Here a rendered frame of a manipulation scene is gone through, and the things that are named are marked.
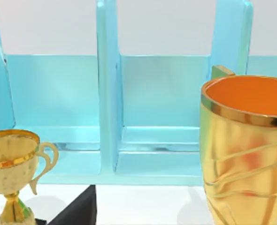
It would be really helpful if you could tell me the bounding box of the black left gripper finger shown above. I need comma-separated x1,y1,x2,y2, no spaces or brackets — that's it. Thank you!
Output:
49,184,98,225

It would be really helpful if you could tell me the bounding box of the light blue rack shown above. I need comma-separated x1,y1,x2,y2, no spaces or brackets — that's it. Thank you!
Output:
0,0,277,187

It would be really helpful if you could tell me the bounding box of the large gold trophy cup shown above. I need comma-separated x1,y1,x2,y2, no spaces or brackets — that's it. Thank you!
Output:
199,65,277,225

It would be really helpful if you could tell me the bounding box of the small gold trophy with handles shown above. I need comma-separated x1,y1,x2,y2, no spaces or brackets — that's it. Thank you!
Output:
0,129,59,225

